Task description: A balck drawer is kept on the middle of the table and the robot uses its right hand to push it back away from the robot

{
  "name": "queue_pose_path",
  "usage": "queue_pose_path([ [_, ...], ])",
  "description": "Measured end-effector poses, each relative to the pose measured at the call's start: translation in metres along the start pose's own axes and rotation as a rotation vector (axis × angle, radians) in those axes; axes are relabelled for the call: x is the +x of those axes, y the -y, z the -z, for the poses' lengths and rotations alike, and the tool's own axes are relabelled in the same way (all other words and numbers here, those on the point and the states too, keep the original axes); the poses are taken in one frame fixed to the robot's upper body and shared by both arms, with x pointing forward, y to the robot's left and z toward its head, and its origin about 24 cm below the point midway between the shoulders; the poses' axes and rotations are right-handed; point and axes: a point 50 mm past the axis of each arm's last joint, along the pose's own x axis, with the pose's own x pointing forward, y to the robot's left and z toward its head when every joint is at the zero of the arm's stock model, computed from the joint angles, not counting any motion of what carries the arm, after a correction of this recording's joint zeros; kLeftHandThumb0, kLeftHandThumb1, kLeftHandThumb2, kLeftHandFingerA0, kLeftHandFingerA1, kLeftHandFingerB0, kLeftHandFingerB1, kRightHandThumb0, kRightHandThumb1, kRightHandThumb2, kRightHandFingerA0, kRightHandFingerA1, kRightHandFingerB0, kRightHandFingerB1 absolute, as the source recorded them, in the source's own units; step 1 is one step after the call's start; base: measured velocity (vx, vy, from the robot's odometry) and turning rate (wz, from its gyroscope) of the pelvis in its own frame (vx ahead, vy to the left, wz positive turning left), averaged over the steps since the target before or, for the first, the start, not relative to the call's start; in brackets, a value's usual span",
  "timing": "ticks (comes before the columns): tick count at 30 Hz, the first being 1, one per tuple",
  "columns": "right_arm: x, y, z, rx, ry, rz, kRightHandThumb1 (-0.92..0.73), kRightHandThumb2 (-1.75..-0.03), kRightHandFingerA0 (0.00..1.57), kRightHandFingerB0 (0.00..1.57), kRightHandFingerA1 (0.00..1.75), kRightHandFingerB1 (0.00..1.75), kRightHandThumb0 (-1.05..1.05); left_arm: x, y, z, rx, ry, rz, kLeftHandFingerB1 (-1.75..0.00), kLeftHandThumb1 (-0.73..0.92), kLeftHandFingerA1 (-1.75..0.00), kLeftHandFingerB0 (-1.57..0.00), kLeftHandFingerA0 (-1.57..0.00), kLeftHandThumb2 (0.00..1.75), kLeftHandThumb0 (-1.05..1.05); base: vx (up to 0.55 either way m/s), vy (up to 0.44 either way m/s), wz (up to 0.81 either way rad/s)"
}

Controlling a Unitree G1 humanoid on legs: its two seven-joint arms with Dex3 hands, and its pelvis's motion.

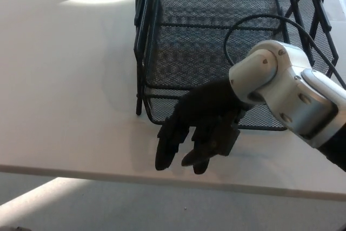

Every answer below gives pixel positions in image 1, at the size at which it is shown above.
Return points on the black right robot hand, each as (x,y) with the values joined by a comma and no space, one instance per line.
(208,106)

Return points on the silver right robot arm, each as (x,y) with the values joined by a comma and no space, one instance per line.
(292,79)

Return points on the small black mesh tray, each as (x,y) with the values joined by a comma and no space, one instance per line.
(189,52)

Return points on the black mesh tray organizer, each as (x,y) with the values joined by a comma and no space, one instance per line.
(139,52)

